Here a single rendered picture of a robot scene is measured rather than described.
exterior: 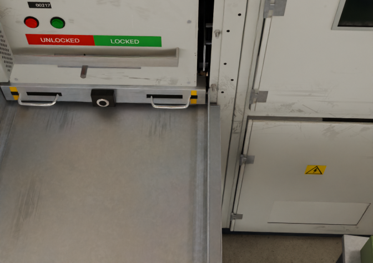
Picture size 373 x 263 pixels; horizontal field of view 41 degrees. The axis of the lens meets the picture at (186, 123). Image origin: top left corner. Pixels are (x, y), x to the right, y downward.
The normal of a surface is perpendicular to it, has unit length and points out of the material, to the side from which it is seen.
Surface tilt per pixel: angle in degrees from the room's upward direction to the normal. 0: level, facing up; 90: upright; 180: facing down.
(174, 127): 0
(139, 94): 90
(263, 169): 90
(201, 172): 0
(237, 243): 0
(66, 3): 90
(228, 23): 90
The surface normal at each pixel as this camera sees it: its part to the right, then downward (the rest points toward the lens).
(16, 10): -0.03, 0.80
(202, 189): 0.00, -0.59
